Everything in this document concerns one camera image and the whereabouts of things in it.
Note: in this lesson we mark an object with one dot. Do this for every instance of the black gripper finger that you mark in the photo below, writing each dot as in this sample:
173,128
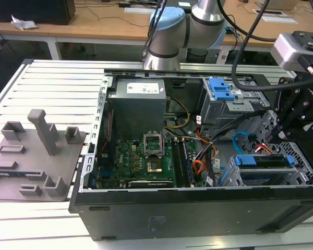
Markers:
310,132
288,109

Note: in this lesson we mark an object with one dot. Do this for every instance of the hard disk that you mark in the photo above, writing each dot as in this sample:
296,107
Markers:
246,160

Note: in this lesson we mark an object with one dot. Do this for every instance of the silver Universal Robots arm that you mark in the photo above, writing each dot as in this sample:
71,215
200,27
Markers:
169,34

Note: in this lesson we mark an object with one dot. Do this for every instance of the metal disk bay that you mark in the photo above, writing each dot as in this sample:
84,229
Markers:
302,166

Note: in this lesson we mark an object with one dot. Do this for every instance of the black RAM slot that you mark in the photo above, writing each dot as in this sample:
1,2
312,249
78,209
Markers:
177,164

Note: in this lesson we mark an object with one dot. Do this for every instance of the metal optical drive cage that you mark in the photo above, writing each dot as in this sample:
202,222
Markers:
219,112

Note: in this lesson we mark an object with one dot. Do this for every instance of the blue plastic drive latch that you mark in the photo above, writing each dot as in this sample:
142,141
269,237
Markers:
220,89

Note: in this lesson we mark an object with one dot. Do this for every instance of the gray laptop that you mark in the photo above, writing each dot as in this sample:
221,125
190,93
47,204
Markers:
279,4

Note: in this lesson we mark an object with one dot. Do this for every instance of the RAM stick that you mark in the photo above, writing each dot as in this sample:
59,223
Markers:
188,166

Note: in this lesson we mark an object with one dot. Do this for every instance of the CPU socket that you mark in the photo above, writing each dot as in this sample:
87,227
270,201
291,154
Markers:
154,166

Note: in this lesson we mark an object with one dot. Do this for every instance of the gray power supply unit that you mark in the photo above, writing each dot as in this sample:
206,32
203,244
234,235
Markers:
138,109

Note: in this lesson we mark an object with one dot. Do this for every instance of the black graphics card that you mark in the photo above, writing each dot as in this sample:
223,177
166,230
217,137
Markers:
151,184

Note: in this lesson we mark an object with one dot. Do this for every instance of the black open PC case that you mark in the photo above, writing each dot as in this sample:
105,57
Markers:
172,216

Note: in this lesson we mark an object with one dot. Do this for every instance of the green motherboard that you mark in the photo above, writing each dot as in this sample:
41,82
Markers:
127,161

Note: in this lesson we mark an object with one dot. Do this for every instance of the wooden desk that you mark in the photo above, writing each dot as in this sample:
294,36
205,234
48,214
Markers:
107,28

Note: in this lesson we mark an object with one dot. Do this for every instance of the gray parts rack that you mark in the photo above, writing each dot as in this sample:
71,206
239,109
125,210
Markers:
28,169

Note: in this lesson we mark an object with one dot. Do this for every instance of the black box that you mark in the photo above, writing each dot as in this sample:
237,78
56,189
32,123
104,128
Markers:
34,11

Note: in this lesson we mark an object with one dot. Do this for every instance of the crumpled white paper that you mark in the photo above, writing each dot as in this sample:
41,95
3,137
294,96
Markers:
24,24

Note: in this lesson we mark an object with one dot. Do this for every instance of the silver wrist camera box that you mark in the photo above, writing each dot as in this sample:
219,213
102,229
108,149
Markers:
287,49

